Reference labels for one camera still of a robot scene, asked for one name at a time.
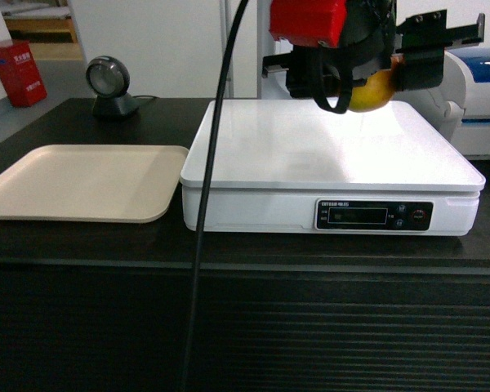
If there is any red yellow mango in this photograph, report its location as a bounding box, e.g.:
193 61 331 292
326 59 405 113

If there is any red camera mount block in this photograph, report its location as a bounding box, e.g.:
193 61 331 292
269 0 347 48

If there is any red fire extinguisher box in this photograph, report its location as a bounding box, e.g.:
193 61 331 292
0 39 47 108

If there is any black cable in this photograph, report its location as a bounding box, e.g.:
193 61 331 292
180 0 250 392

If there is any white blue label printer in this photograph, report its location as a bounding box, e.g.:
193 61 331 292
394 47 490 160

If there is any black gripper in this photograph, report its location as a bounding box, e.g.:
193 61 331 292
262 7 485 98

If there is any white digital checkout scale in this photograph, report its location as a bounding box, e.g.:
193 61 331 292
180 99 487 238

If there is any beige plastic tray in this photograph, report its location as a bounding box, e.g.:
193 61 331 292
0 145 188 224

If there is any black round barcode scanner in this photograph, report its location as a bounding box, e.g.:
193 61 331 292
86 56 139 120

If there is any wooden pallet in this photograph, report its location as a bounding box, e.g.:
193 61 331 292
0 1 82 61

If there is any black checkout counter cabinet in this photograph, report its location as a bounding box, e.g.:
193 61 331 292
0 96 490 392

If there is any white receipt printer kiosk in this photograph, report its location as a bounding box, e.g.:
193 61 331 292
256 1 292 100

